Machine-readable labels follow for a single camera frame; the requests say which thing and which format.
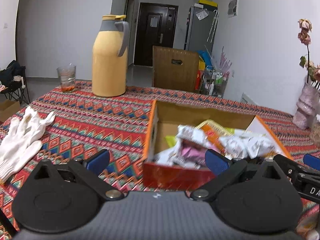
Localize cracker snack packet white orange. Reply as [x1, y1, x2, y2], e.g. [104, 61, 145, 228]
[219, 135, 277, 159]

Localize green snack packet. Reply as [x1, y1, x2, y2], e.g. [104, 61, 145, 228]
[165, 135, 178, 148]

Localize pink snack packet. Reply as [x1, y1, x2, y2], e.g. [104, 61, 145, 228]
[181, 142, 207, 166]

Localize patterned red tablecloth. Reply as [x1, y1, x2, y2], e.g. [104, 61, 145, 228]
[1, 81, 319, 223]

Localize red cardboard pumpkin box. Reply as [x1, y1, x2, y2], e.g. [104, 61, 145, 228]
[142, 100, 292, 191]

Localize pink textured vase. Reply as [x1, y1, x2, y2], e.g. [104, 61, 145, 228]
[292, 83, 319, 130]

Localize white cotton gloves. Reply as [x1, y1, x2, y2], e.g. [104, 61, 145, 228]
[1, 106, 55, 185]

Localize glass cup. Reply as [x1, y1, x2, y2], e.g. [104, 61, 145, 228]
[57, 64, 76, 93]

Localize yellow thermos jug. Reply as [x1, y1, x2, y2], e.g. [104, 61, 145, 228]
[92, 15, 130, 97]

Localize wooden chair back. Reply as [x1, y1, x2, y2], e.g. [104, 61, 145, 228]
[152, 46, 199, 92]

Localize black folding chair with clothes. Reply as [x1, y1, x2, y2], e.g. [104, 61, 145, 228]
[1, 60, 30, 104]

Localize grey refrigerator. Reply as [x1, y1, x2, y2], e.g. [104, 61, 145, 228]
[184, 3, 219, 53]

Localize dark front door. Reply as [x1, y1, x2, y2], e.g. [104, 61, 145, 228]
[134, 3, 178, 67]

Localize dried pink roses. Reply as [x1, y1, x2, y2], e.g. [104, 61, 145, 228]
[297, 18, 319, 90]

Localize wire storage rack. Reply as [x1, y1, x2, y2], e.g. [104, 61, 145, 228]
[200, 66, 229, 98]

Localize wall electrical panel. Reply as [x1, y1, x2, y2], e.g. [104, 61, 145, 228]
[227, 0, 239, 18]

